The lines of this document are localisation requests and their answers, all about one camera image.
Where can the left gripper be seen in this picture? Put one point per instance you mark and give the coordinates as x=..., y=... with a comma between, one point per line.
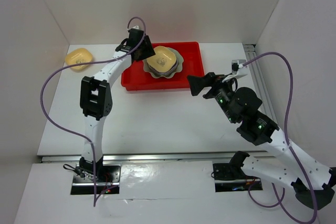
x=149, y=49

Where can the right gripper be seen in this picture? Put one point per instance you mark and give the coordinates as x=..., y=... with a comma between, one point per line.
x=199, y=82

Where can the yellow square plate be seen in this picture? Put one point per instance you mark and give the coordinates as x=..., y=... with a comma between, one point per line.
x=80, y=55
x=163, y=60

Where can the large green scalloped bowl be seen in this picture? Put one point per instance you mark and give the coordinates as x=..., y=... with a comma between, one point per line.
x=178, y=69

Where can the purple square panda plate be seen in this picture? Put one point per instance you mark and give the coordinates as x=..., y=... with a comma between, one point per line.
x=157, y=73

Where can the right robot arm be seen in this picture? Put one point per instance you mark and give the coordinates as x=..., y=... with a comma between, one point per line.
x=311, y=181

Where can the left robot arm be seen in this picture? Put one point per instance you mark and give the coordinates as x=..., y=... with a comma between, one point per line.
x=96, y=98

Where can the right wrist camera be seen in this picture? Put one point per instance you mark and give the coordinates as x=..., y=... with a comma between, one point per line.
x=239, y=70

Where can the aluminium front rail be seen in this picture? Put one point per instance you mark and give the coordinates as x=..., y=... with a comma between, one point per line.
x=145, y=157

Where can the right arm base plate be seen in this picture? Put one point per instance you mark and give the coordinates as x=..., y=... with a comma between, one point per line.
x=228, y=178

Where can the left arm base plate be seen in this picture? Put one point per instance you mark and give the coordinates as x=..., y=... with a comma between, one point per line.
x=108, y=182

